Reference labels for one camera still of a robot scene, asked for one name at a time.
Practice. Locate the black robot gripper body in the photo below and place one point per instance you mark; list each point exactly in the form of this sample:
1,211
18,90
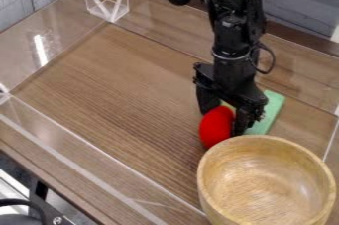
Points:
230,78

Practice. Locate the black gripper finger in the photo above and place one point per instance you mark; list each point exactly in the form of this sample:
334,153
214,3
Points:
245,120
208,99

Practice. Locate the red plush strawberry toy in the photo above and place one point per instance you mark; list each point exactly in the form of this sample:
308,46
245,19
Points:
217,125

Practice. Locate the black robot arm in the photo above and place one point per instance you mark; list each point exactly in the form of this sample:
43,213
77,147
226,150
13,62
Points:
238,24

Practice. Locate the green rectangular block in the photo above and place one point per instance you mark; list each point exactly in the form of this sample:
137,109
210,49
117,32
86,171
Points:
257,126

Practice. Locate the wooden bowl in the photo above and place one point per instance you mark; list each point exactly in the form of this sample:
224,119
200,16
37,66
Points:
262,180

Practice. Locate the clear acrylic table barrier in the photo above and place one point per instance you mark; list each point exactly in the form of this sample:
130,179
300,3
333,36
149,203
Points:
100,115

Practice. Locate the clear acrylic corner bracket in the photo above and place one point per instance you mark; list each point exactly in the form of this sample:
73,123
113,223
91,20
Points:
110,10

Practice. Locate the black metal table frame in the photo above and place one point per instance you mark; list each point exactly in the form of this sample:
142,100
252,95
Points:
27,210

